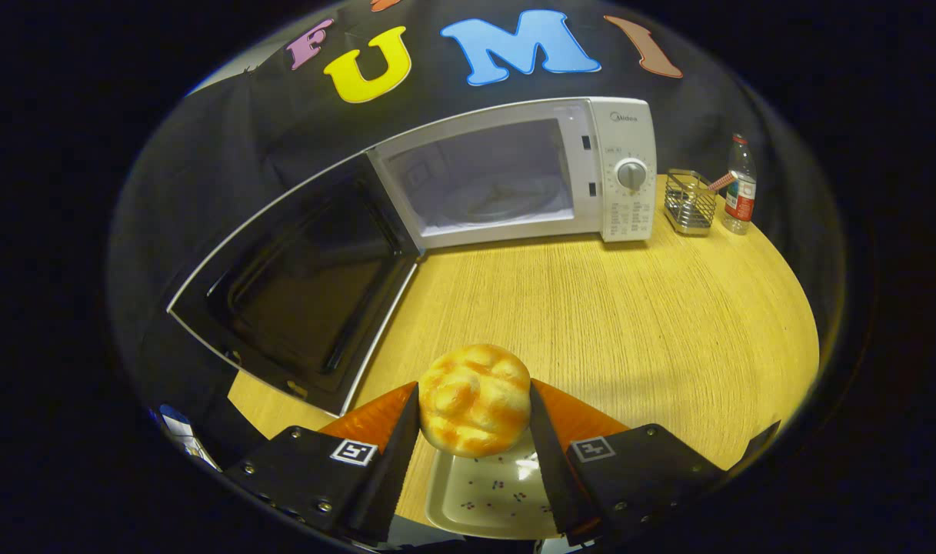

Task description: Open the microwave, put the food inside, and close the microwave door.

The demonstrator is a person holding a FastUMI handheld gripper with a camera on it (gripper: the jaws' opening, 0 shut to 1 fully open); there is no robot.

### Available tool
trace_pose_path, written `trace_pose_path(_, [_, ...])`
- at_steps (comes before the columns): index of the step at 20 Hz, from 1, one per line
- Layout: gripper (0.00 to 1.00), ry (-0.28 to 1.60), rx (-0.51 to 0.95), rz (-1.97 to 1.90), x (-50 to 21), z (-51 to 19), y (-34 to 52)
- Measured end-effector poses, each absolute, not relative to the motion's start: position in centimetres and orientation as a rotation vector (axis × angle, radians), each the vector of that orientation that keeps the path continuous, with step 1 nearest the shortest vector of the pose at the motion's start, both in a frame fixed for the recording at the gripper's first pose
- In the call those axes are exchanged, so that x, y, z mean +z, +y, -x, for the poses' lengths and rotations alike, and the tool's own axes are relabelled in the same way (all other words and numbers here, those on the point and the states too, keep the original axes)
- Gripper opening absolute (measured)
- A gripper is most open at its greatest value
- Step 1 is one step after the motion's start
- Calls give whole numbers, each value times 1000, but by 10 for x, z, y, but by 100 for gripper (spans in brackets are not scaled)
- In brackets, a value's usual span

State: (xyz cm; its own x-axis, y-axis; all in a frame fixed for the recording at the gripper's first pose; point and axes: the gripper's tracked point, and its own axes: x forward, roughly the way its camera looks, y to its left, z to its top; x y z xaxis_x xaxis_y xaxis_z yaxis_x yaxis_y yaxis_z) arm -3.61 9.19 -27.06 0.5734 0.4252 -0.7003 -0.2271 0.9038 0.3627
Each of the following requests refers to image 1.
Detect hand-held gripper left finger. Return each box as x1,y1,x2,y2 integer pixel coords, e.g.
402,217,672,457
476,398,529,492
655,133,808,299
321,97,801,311
223,382,422,549

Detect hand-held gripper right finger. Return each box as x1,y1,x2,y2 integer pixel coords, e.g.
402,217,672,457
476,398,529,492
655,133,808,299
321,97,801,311
528,379,726,547

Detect golden bread bun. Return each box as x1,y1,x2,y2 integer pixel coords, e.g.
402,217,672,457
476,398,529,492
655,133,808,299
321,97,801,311
418,343,531,458

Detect white microwave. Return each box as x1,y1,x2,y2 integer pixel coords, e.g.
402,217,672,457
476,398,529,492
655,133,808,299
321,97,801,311
166,96,658,418

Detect white rectangular plate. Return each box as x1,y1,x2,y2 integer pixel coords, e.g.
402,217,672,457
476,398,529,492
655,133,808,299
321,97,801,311
425,431,562,539

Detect clear plastic bottle red label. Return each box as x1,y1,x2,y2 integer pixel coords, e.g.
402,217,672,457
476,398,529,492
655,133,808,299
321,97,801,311
723,134,758,235

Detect metal wire basket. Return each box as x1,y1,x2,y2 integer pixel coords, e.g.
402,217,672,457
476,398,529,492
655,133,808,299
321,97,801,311
664,169,718,236

